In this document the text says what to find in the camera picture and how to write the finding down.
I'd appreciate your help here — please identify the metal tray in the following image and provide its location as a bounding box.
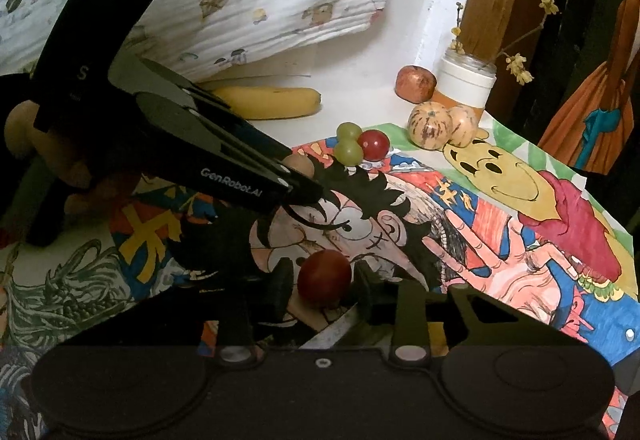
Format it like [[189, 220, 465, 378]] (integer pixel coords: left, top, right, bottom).
[[299, 302, 363, 351]]

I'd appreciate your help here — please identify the large yellow banana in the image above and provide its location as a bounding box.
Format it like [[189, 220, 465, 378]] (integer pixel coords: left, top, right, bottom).
[[210, 86, 322, 120]]

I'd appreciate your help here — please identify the brown longan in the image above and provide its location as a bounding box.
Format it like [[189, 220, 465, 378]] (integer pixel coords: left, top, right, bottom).
[[281, 154, 315, 178]]

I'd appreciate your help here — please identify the green grape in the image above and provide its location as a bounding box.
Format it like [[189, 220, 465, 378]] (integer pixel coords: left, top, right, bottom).
[[336, 121, 362, 143], [332, 140, 363, 167]]

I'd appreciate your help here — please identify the reddish round fruit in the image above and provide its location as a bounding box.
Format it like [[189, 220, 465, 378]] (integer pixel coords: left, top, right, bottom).
[[395, 65, 438, 103]]

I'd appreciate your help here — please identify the colourful cartoon drawing mat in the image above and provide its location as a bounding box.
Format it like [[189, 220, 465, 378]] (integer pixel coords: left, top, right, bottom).
[[110, 135, 631, 371]]

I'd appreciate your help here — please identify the red cherry tomato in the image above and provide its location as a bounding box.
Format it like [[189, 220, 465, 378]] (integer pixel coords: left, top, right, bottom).
[[298, 250, 352, 306], [357, 130, 391, 161]]

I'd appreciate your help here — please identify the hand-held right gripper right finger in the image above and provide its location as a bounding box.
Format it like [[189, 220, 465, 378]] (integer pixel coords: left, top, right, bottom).
[[354, 265, 591, 366]]

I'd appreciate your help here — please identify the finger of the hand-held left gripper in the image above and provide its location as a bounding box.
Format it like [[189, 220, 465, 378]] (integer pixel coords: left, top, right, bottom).
[[137, 95, 332, 211], [107, 57, 293, 166]]

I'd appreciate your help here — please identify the striped pepino melon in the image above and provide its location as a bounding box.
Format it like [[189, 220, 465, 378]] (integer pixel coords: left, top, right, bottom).
[[447, 106, 483, 147], [406, 101, 453, 151]]

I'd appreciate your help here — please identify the grey winged figure drawing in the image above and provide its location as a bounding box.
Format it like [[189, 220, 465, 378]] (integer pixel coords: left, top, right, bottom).
[[0, 235, 211, 440]]

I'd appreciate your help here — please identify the person's left hand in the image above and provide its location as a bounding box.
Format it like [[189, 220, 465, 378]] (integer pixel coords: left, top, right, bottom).
[[4, 101, 146, 216]]

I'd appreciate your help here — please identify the white and orange jar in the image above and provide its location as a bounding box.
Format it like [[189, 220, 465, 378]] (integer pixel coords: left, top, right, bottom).
[[432, 47, 498, 113]]

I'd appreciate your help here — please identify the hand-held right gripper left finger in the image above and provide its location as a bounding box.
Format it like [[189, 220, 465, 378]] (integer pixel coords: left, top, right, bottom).
[[65, 259, 296, 365]]

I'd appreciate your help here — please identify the orange dress wall poster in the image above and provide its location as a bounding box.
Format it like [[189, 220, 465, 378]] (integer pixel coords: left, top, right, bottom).
[[537, 0, 640, 176]]

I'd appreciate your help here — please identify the yellow flower branch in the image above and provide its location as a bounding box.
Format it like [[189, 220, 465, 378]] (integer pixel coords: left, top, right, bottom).
[[448, 2, 467, 55], [492, 0, 560, 87]]

